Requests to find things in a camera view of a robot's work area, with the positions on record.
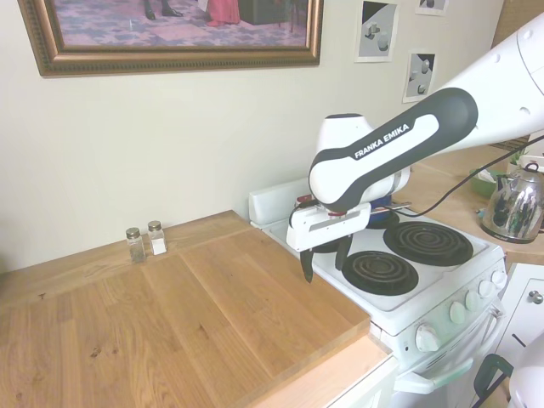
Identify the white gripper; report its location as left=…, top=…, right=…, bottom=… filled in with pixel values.
left=286, top=202, right=371, bottom=285

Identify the small black coil burner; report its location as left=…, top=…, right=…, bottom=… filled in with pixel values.
left=342, top=250, right=420, bottom=297

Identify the large black coil burner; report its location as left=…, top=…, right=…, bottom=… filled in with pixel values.
left=382, top=220, right=474, bottom=269

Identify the white electric stove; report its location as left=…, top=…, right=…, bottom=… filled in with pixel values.
left=248, top=176, right=509, bottom=408

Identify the thick wooden board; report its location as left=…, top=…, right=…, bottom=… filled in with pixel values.
left=0, top=208, right=371, bottom=408

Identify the glass salt shaker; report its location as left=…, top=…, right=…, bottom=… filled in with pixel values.
left=147, top=220, right=167, bottom=256

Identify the glass pepper shaker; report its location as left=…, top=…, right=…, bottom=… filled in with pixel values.
left=125, top=227, right=147, bottom=264

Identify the shiny steel kettle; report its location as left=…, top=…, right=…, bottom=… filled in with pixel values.
left=479, top=156, right=544, bottom=246

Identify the medium grey paper print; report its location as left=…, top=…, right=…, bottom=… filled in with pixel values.
left=402, top=50, right=439, bottom=105

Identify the white cabinet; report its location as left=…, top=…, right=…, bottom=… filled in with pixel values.
left=495, top=263, right=544, bottom=366

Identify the large grey paper print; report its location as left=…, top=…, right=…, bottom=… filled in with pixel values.
left=354, top=0, right=400, bottom=64

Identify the white rounded housing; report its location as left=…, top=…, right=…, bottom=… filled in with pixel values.
left=507, top=339, right=544, bottom=408

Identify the gold framed painting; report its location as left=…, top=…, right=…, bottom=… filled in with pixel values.
left=16, top=0, right=324, bottom=77

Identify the small cropped paper print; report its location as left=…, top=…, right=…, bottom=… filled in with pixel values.
left=415, top=0, right=451, bottom=17

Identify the woven bamboo blind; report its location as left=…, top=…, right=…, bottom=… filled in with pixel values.
left=488, top=0, right=544, bottom=48

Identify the blue pot with metal handle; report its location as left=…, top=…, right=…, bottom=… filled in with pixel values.
left=368, top=201, right=412, bottom=225

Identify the black cable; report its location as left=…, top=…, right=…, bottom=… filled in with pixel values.
left=399, top=134, right=544, bottom=217

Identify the white oven door handle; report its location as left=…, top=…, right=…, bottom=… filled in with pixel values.
left=397, top=308, right=505, bottom=390

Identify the dark green frame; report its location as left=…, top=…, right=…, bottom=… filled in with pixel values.
left=473, top=353, right=515, bottom=408

